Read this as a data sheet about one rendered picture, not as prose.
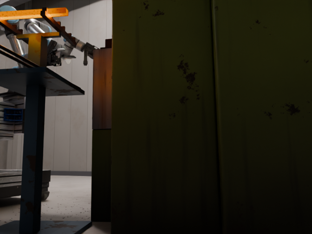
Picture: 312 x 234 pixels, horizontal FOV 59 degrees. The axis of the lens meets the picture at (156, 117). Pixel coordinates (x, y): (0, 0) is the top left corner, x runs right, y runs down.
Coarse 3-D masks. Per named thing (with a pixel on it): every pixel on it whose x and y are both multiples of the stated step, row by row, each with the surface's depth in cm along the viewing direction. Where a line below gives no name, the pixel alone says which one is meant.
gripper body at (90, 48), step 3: (87, 42) 215; (84, 45) 212; (87, 45) 215; (90, 45) 215; (93, 45) 214; (81, 48) 212; (84, 48) 214; (87, 48) 215; (90, 48) 215; (93, 48) 214; (81, 51) 214; (87, 51) 214; (90, 51) 213; (87, 54) 215; (90, 54) 213; (90, 57) 218
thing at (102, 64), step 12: (108, 48) 150; (96, 60) 151; (108, 60) 149; (96, 72) 150; (108, 72) 148; (96, 84) 149; (108, 84) 148; (96, 96) 148; (108, 96) 147; (96, 108) 147; (108, 108) 146; (96, 120) 146; (108, 120) 145
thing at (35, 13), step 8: (48, 8) 113; (56, 8) 113; (64, 8) 112; (0, 16) 114; (8, 16) 115; (16, 16) 115; (24, 16) 115; (32, 16) 115; (40, 16) 115; (56, 16) 115
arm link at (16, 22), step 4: (0, 8) 174; (4, 8) 175; (8, 8) 176; (12, 8) 177; (8, 20) 175; (12, 20) 176; (16, 20) 179; (12, 24) 180; (16, 24) 183; (0, 28) 177; (4, 28) 178
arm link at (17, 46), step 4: (8, 32) 189; (8, 36) 189; (12, 36) 190; (12, 40) 190; (16, 40) 190; (20, 40) 193; (12, 44) 190; (16, 44) 190; (20, 44) 192; (12, 48) 191; (16, 48) 190; (20, 48) 191; (16, 52) 190; (20, 52) 190; (24, 52) 192; (20, 64) 190
